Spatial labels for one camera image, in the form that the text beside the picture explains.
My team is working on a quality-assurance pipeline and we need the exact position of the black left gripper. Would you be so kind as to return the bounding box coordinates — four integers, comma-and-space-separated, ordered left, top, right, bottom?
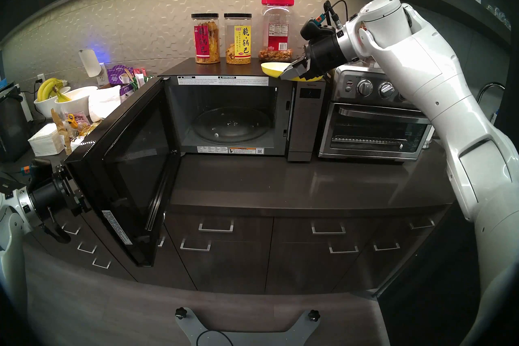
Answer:
28, 165, 88, 217

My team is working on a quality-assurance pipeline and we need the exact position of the chrome sink faucet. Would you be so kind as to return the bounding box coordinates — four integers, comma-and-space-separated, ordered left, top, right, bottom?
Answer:
476, 82, 506, 104

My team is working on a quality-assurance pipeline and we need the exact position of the small white bowl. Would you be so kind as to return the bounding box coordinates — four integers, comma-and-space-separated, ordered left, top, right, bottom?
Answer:
33, 86, 71, 119

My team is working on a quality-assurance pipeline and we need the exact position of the silver toaster oven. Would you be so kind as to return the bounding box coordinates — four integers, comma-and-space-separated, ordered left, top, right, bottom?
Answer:
318, 63, 435, 161

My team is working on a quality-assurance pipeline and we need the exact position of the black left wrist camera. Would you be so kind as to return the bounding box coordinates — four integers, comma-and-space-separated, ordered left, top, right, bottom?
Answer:
22, 158, 55, 183

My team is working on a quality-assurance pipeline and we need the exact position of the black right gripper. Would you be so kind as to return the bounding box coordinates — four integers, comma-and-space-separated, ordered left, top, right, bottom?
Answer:
280, 36, 349, 81

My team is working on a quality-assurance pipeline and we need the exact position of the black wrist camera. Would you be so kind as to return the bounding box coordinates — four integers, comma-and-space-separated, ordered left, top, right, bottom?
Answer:
22, 158, 55, 183
300, 17, 337, 41

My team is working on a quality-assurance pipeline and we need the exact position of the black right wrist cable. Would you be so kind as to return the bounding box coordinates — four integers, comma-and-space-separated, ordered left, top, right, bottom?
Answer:
323, 0, 349, 27

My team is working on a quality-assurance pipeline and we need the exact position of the white napkin stack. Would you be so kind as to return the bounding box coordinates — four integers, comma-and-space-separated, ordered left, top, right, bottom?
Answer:
28, 123, 65, 157

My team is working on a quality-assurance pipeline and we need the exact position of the snack jar yellow label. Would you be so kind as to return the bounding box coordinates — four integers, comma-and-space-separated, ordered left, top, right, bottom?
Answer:
224, 13, 252, 65

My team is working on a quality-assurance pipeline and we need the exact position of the black glass microwave door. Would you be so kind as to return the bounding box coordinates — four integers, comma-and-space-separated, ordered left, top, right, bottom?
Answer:
65, 77, 181, 267

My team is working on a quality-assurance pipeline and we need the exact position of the large clear jar red lid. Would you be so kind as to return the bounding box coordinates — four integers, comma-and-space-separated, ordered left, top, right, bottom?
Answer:
259, 0, 295, 62

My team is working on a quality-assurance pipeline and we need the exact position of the snack jar red label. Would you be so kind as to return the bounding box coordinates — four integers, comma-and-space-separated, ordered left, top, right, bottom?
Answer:
191, 13, 221, 64

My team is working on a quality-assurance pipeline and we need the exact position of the yellow banana bunch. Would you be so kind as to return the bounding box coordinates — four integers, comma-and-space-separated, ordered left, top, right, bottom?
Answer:
36, 78, 73, 103

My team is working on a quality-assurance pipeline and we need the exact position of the dark lower drawer cabinet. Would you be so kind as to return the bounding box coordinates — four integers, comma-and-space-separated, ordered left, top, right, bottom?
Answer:
53, 199, 450, 297

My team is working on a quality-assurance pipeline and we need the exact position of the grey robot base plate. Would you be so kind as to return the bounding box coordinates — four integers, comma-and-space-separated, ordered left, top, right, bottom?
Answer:
175, 307, 321, 346

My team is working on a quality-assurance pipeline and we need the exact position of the brown paper packet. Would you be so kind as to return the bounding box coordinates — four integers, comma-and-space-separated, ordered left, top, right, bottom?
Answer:
51, 108, 73, 155

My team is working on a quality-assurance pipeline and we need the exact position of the white box of packaged cakes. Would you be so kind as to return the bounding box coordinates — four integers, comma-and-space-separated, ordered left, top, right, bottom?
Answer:
71, 120, 104, 149

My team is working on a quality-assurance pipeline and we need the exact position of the pink snack bag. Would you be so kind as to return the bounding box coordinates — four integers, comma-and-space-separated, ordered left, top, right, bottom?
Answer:
65, 111, 90, 131

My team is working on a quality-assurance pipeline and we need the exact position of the purple snack packet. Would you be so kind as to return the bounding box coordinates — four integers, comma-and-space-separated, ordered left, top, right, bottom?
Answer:
107, 65, 134, 86

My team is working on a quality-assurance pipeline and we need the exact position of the white plug-in wall device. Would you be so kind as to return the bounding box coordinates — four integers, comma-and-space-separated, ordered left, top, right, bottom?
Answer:
78, 49, 107, 86

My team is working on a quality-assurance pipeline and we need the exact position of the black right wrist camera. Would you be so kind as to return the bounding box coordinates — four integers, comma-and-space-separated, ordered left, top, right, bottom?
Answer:
300, 17, 337, 41

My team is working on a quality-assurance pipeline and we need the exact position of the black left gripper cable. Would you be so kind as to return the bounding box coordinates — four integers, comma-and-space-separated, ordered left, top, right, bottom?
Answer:
41, 207, 73, 243

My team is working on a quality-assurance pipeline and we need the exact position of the large white bowl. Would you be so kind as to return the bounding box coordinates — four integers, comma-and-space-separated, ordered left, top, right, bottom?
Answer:
54, 86, 99, 123

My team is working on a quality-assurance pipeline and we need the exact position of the yellow plate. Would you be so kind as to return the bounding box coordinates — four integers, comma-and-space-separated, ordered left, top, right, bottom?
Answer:
261, 61, 325, 82

